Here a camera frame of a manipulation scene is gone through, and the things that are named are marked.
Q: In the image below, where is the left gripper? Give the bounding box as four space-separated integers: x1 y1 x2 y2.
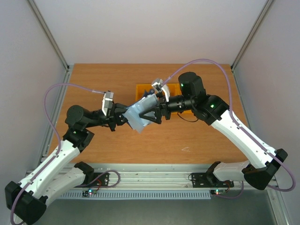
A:
84 101 138 131

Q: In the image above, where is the blue card holder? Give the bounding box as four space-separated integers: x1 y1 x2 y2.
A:
123 89 158 133

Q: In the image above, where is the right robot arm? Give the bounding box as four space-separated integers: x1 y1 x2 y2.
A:
139 72 288 190

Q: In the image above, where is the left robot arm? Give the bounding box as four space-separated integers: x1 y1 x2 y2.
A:
5 102 127 225

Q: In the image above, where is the left yellow bin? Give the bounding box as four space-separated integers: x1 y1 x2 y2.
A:
135 83 152 101

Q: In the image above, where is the yellow bin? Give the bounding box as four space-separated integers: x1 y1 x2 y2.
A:
167 83 181 96
171 110 193 114
135 83 152 101

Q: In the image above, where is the middle yellow bin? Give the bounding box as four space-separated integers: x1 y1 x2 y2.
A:
167 83 181 96

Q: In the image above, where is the right yellow bin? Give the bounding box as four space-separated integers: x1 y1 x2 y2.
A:
171 110 193 114

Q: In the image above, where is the left circuit board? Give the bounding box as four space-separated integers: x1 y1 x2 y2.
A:
82 189 97 197

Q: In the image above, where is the circuit board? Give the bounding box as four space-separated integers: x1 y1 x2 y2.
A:
210 189 228 195
82 189 97 197

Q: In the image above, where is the right circuit board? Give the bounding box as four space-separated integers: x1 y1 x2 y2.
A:
210 189 228 195

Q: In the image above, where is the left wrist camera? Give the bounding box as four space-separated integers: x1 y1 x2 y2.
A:
102 91 114 116

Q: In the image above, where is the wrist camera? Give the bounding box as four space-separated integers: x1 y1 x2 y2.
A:
151 78 170 102
102 91 114 116

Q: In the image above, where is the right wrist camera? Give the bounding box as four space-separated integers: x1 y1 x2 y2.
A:
151 78 170 102

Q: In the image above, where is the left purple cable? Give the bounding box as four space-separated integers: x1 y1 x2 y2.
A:
9 83 105 225

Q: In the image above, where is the aluminium rail base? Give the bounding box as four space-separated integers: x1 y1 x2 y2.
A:
21 163 279 191

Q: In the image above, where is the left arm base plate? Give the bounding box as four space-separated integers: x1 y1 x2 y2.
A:
76 172 110 188

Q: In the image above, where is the left aluminium frame post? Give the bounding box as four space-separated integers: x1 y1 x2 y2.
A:
25 0 71 71

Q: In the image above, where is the aluminium frame post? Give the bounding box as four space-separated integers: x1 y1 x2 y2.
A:
25 0 71 71
231 0 275 71

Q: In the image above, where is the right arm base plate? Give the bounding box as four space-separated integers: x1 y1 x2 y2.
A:
188 172 234 189

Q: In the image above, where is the grey slotted cable duct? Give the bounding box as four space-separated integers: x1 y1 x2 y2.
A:
60 190 211 200

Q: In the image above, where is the right aluminium frame post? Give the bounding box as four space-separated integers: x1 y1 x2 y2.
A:
231 0 275 71

